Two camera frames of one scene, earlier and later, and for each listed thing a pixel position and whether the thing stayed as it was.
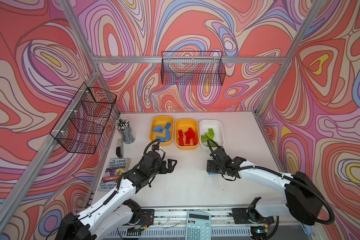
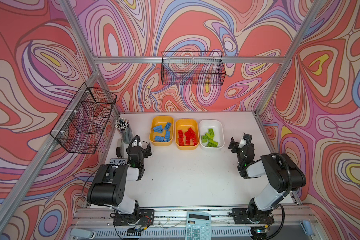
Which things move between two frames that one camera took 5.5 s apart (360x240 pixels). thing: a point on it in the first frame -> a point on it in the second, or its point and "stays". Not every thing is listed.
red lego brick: [189, 134] stays
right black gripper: [212, 167] -> [235, 145]
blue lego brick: [162, 139] stays
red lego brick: [181, 135] stays
